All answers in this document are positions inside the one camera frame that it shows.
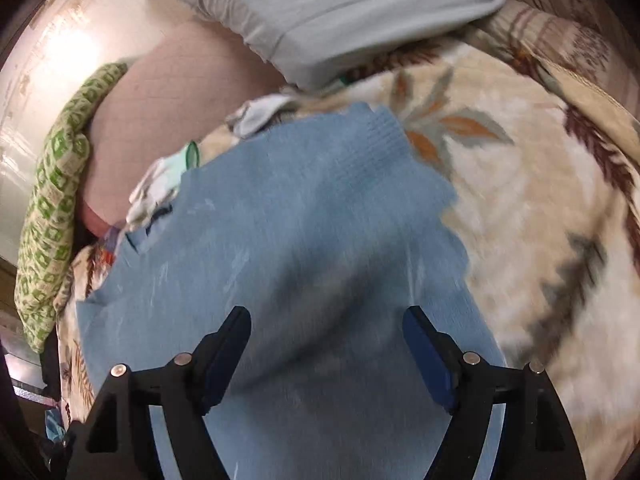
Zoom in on white mint small garment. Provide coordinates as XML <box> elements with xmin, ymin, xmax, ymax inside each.
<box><xmin>127</xmin><ymin>141</ymin><xmax>202</xmax><ymax>227</ymax></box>

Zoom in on blue knit sweater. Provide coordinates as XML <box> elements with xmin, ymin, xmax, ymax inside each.
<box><xmin>75</xmin><ymin>101</ymin><xmax>507</xmax><ymax>480</ymax></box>

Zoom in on beige floral quilt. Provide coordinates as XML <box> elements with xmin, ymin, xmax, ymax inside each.
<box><xmin>465</xmin><ymin>0</ymin><xmax>640</xmax><ymax>151</ymax></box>

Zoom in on beige leaf-print blanket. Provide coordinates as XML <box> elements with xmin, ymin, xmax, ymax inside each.
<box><xmin>52</xmin><ymin>50</ymin><xmax>640</xmax><ymax>480</ymax></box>

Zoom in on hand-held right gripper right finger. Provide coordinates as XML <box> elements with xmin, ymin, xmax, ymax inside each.
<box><xmin>402</xmin><ymin>305</ymin><xmax>587</xmax><ymax>480</ymax></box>

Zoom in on pink pillow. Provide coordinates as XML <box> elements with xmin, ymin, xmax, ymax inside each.
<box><xmin>80</xmin><ymin>20</ymin><xmax>292</xmax><ymax>237</ymax></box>

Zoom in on colourful printed packet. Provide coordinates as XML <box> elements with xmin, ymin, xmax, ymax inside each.
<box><xmin>94</xmin><ymin>225</ymin><xmax>127</xmax><ymax>267</ymax></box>

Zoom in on grey pillow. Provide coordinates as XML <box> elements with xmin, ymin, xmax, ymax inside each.
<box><xmin>137</xmin><ymin>0</ymin><xmax>508</xmax><ymax>89</ymax></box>

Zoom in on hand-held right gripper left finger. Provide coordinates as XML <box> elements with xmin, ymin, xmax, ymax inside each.
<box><xmin>62</xmin><ymin>306</ymin><xmax>252</xmax><ymax>480</ymax></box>

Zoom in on white grey small garment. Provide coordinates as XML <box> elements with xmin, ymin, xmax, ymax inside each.
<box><xmin>225</xmin><ymin>94</ymin><xmax>301</xmax><ymax>139</ymax></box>

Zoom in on green patterned pillow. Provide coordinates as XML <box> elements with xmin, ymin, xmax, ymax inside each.
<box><xmin>15</xmin><ymin>61</ymin><xmax>132</xmax><ymax>354</ymax></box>

